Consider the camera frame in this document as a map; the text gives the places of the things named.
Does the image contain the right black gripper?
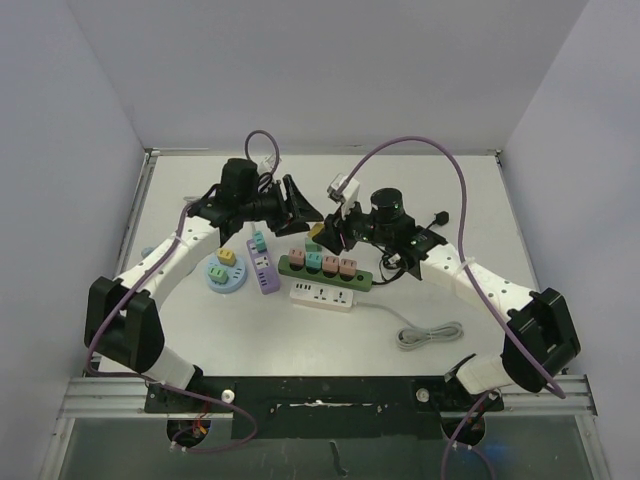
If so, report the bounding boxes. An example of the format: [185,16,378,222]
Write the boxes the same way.
[314,197,393,254]

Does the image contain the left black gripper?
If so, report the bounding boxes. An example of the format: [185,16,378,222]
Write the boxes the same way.
[240,176,323,237]

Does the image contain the yellow charger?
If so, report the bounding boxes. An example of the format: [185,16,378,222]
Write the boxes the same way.
[216,248,237,267]
[308,223,324,239]

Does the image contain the pink charger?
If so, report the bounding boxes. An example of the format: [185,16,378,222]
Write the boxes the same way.
[339,258,357,277]
[322,255,340,274]
[288,248,306,267]

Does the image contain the teal charger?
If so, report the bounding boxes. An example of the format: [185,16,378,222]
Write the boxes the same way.
[252,231,267,253]
[305,252,323,270]

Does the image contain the green charger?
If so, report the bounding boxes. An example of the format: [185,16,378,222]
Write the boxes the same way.
[305,238,322,252]
[208,265,228,285]

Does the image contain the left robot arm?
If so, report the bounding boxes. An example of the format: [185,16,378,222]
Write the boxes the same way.
[84,158,323,411]

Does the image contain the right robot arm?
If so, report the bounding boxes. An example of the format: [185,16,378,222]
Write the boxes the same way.
[314,184,581,409]

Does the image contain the green power strip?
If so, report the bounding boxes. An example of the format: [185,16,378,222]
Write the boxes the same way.
[277,255,373,292]

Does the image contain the white power strip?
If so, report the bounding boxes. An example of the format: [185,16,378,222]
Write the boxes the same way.
[289,281,354,311]

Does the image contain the purple power strip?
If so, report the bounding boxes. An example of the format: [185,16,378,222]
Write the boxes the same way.
[246,239,280,295]

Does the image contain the round blue power strip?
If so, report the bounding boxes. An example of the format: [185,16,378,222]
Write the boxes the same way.
[204,255,248,294]

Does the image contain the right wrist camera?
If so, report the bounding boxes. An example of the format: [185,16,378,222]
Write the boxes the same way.
[327,173,360,218]

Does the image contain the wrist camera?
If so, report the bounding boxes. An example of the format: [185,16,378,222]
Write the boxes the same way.
[257,153,281,175]
[327,173,360,218]

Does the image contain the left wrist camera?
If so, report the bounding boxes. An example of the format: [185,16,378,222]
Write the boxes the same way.
[257,153,281,175]

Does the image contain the black power cord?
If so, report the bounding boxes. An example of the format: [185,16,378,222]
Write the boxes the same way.
[372,212,450,287]

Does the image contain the grey cord of white strip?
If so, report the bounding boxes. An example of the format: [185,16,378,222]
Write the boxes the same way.
[352,301,465,353]

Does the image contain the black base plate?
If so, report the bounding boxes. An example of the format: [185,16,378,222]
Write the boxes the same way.
[144,376,504,440]

